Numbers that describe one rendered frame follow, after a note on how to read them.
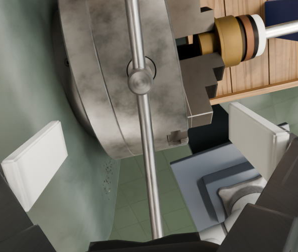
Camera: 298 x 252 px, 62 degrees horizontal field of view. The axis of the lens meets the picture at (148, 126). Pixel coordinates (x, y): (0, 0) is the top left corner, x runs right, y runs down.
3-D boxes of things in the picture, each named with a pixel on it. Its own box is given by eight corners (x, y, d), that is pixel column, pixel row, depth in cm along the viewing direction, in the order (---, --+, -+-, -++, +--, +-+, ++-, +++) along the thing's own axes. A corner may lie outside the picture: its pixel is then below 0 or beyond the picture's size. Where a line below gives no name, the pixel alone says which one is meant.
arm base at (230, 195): (284, 205, 95) (292, 216, 90) (228, 223, 98) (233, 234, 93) (276, 168, 88) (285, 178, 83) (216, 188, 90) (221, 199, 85)
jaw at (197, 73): (155, 82, 44) (169, 142, 39) (151, 64, 40) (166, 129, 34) (216, 68, 44) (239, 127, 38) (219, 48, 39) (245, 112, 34)
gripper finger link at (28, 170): (29, 212, 13) (15, 213, 13) (68, 155, 20) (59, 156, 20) (13, 160, 12) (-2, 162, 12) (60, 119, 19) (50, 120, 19)
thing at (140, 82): (131, 60, 31) (125, 70, 20) (149, 58, 31) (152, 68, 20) (133, 78, 32) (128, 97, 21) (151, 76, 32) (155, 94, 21)
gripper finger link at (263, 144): (275, 134, 12) (290, 132, 12) (228, 102, 18) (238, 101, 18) (271, 189, 13) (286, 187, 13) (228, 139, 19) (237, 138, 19)
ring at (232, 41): (207, 81, 41) (262, 69, 40) (199, 22, 37) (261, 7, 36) (195, 70, 49) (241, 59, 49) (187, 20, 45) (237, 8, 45)
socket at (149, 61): (126, 56, 31) (125, 57, 28) (153, 53, 31) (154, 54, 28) (130, 83, 32) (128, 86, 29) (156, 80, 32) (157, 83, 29)
